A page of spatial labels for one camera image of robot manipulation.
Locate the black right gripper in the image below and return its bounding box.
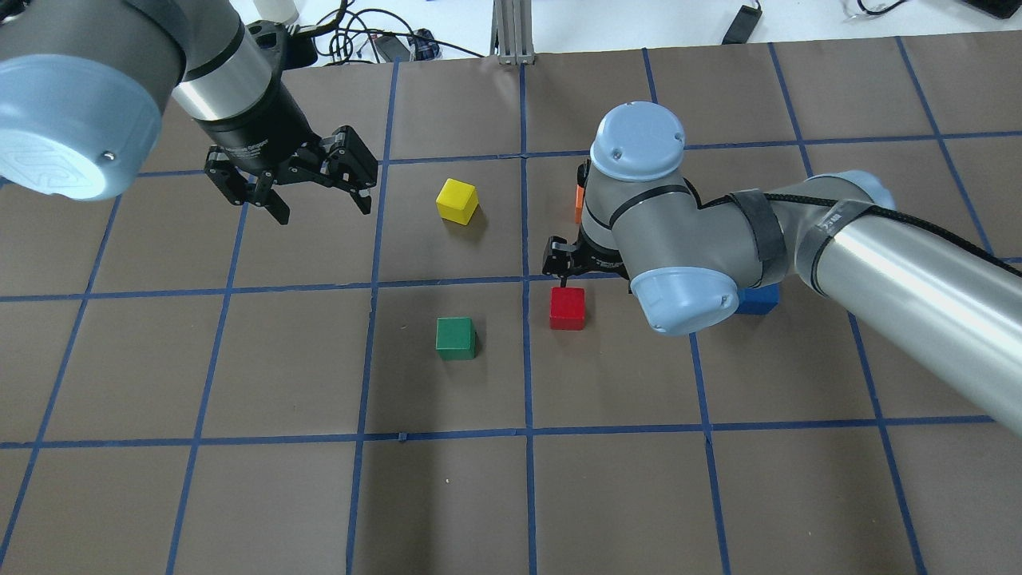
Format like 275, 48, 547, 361
541, 160, 629, 288

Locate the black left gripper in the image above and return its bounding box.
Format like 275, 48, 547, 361
191, 76, 379, 225

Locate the red wooden block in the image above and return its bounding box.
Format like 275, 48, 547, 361
549, 285, 585, 331

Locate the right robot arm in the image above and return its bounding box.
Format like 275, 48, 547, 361
541, 101, 1021, 433

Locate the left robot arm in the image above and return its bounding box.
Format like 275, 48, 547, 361
1, 1, 379, 225

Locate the orange wooden block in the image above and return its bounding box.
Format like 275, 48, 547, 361
573, 184, 585, 225

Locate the green wooden block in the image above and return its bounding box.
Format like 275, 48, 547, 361
434, 316, 477, 363

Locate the yellow wooden block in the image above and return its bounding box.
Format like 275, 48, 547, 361
435, 178, 479, 226

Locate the blue wooden block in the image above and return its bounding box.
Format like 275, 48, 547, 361
736, 284, 781, 315

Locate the black power adapter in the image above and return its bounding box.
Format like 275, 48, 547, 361
721, 2, 763, 45

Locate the aluminium frame post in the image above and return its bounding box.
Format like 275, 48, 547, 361
490, 0, 536, 65

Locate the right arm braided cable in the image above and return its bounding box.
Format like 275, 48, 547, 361
763, 190, 1022, 280

